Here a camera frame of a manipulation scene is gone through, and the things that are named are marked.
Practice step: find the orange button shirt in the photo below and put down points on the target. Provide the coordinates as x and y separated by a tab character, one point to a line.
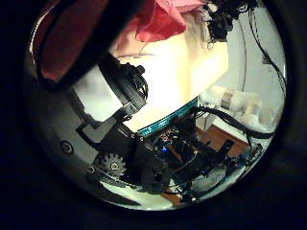
163	22

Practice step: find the teal table edge strip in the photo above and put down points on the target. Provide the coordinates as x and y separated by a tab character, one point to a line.
166	121

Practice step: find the circuit board blue light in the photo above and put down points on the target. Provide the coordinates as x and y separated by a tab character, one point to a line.
168	142

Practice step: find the brown wooden board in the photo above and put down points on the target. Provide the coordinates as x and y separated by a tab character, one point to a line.
217	137

